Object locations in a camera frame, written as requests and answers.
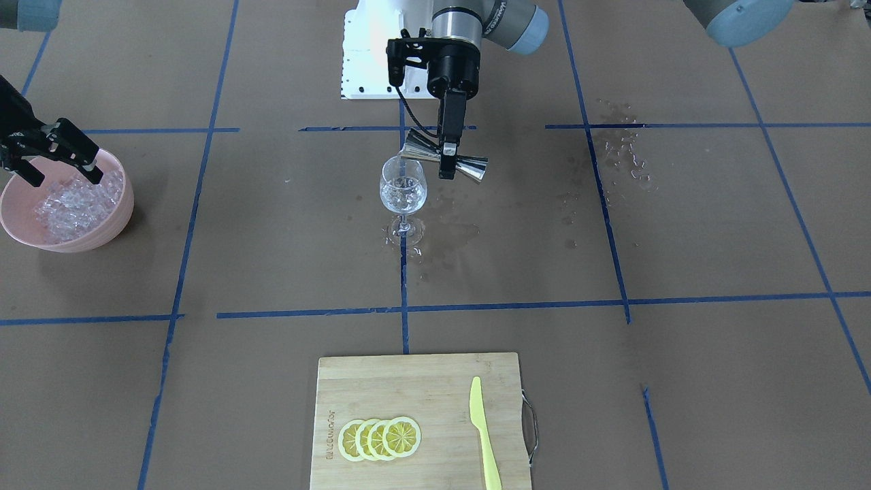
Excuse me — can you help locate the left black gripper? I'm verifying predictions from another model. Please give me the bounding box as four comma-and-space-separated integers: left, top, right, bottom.
426, 38, 481, 180

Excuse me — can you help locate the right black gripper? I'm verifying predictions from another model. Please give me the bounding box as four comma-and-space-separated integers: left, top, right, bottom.
1, 77, 103, 187

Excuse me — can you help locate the steel double jigger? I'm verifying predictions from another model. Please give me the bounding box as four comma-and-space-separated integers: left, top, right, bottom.
399, 128, 489, 183

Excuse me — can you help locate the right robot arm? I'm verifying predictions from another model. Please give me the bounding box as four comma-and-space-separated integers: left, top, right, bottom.
1, 1, 103, 187

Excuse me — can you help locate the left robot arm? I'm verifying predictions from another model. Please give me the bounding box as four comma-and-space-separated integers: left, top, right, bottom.
427, 1, 793, 180

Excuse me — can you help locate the pile of ice cubes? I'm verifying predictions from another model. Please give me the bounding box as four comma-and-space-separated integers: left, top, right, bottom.
33, 169, 125, 244

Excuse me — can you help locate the clear wine glass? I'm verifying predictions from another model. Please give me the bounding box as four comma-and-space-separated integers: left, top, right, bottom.
379, 155, 427, 247

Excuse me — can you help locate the pink bowl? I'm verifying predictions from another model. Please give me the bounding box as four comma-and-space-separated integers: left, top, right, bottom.
2, 148, 134, 253

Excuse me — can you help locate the bamboo cutting board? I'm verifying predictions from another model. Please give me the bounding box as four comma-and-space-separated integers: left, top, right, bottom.
309, 353, 533, 489

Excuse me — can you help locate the yellow plastic knife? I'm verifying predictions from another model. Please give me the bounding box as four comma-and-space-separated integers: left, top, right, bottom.
469, 376, 503, 489

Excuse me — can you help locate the lemon slice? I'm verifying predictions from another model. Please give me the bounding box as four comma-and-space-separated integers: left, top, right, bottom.
339, 419, 366, 462
367, 419, 396, 461
382, 416, 422, 458
355, 418, 380, 461

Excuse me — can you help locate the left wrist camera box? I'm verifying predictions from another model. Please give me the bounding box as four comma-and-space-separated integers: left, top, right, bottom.
385, 37, 435, 88

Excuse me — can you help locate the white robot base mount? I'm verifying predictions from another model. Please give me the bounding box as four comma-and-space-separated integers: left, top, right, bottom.
339, 0, 463, 101

